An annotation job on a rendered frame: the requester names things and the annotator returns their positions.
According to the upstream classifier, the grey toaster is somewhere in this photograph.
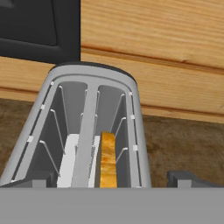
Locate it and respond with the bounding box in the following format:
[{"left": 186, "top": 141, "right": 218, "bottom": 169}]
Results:
[{"left": 0, "top": 61, "right": 152, "bottom": 189}]

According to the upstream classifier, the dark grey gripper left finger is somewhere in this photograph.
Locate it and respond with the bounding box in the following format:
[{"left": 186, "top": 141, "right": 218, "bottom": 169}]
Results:
[{"left": 11, "top": 171, "right": 58, "bottom": 189}]

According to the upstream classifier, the golden bread slice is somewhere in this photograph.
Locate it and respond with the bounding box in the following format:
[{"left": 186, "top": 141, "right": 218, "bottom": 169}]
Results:
[{"left": 99, "top": 130, "right": 118, "bottom": 189}]

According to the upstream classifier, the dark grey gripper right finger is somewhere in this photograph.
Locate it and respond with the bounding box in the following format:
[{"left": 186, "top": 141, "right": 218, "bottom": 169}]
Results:
[{"left": 166, "top": 171, "right": 224, "bottom": 189}]

